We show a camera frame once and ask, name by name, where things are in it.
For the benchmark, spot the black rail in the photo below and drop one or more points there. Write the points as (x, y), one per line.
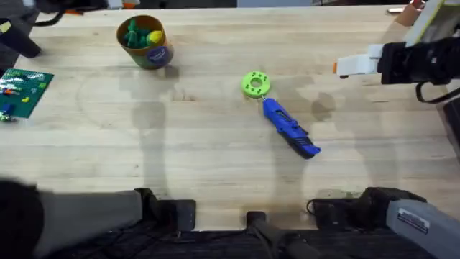
(223, 244)

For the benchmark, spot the white box with green edge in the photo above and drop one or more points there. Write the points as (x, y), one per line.
(431, 19)

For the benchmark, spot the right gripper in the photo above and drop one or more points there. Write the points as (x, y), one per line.
(413, 63)

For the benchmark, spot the brown tub with toys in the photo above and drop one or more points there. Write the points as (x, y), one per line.
(145, 48)

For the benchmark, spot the green board with toy blocks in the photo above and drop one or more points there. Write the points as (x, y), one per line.
(25, 91)

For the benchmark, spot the orange ribbed wedge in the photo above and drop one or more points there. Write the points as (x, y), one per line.
(74, 12)

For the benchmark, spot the green disc with holes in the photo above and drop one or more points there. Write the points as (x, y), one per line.
(248, 86)

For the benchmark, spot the blue electric screwdriver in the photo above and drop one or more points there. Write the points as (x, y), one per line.
(287, 126)

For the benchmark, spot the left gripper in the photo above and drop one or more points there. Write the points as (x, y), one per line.
(72, 5)

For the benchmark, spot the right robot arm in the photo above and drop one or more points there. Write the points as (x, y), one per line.
(420, 223)

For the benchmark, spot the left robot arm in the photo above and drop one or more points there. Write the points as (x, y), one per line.
(90, 216)

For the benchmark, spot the brown cardboard box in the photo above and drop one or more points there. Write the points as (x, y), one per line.
(408, 16)

